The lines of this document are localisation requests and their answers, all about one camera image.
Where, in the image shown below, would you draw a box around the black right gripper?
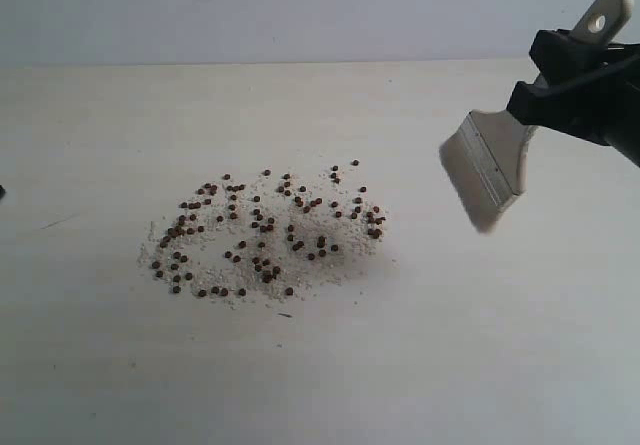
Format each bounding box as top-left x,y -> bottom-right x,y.
506,29 -> 639,166

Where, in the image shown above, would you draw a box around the wooden paint brush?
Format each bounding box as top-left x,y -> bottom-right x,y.
439,0 -> 634,233

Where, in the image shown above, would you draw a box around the red beans and white grains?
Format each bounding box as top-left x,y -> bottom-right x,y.
137,159 -> 388,304

